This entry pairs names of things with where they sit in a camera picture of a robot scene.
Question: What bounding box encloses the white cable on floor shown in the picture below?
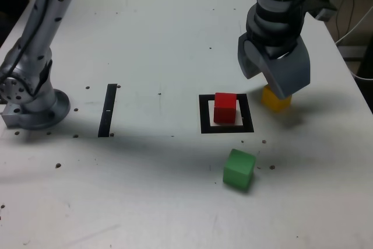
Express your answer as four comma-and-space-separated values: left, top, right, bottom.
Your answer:
349, 68, 373, 81

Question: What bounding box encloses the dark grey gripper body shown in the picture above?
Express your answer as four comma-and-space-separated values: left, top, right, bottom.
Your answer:
263, 40, 300, 59

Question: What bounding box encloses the yellow cube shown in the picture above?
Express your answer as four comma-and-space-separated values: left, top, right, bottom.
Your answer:
261, 85, 293, 113

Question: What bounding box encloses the black tape strip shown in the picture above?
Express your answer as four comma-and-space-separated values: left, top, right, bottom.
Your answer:
97, 83, 118, 138

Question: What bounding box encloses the green cube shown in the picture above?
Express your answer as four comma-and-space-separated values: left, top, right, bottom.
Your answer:
222, 148, 257, 192

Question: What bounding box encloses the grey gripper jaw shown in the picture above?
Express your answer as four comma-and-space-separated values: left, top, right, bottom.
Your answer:
261, 38, 311, 100
238, 37, 265, 80

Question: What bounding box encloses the thin white cable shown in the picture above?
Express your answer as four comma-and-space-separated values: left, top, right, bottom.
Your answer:
334, 5, 373, 46

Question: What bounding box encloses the thin black hanging cable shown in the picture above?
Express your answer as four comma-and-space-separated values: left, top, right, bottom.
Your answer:
335, 0, 358, 38

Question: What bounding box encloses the red cube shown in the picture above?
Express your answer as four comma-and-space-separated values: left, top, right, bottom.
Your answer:
213, 92, 237, 124

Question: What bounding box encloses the black tape square outline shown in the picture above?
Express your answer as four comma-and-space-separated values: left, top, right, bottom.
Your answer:
198, 93, 255, 134

